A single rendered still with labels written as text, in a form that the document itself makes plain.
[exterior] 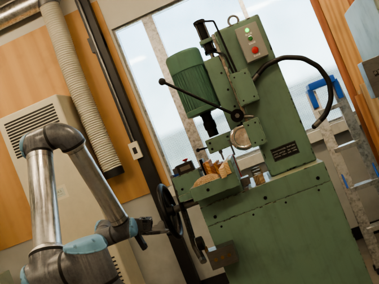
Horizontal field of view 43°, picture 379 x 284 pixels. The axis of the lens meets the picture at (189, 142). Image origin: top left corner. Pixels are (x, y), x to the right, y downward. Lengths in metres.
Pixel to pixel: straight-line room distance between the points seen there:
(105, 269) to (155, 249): 2.02
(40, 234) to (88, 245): 0.25
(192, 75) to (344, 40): 1.52
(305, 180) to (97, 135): 1.93
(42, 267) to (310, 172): 1.15
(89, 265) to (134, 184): 2.00
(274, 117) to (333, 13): 1.48
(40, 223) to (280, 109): 1.14
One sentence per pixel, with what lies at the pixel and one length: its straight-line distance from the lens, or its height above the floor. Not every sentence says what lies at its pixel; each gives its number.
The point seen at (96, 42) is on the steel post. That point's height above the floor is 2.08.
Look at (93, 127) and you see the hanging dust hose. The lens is 3.62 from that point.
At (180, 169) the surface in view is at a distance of 2.26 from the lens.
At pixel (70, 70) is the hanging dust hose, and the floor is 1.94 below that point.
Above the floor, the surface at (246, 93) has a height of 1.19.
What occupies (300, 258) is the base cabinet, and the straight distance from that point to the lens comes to 2.18.
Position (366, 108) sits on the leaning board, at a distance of 3.37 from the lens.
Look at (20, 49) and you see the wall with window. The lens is 4.11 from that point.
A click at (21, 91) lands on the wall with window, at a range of 4.07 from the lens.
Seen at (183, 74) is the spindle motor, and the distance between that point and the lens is 2.26.
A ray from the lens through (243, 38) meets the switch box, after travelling 2.18.
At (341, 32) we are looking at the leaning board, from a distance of 3.51.
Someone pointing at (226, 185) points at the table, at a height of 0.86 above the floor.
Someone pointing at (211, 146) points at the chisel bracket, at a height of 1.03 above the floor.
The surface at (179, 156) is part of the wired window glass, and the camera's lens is 3.72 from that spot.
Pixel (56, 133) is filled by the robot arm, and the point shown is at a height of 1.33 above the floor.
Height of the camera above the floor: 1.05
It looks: 1 degrees up
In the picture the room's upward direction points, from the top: 22 degrees counter-clockwise
